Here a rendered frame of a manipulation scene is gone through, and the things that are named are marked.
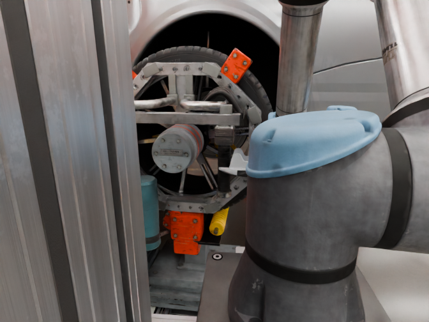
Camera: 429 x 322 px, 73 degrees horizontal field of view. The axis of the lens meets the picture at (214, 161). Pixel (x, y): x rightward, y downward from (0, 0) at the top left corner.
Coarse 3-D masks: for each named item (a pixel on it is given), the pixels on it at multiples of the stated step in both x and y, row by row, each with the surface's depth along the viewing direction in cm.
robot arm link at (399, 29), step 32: (384, 0) 38; (416, 0) 33; (384, 32) 36; (416, 32) 32; (384, 64) 36; (416, 64) 30; (416, 96) 28; (416, 128) 26; (416, 160) 23; (416, 192) 22; (416, 224) 23
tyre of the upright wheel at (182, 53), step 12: (180, 48) 102; (192, 48) 101; (204, 48) 101; (144, 60) 105; (156, 60) 104; (168, 60) 103; (180, 60) 102; (192, 60) 102; (204, 60) 101; (216, 60) 101; (240, 84) 102; (252, 84) 101; (252, 96) 102; (264, 96) 103; (264, 108) 103; (264, 120) 104; (240, 192) 114; (228, 204) 116
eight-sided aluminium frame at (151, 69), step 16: (160, 64) 96; (176, 64) 95; (192, 64) 94; (208, 64) 93; (144, 80) 98; (224, 80) 94; (256, 112) 95; (240, 176) 104; (160, 192) 114; (160, 208) 111; (176, 208) 110; (192, 208) 109; (208, 208) 108
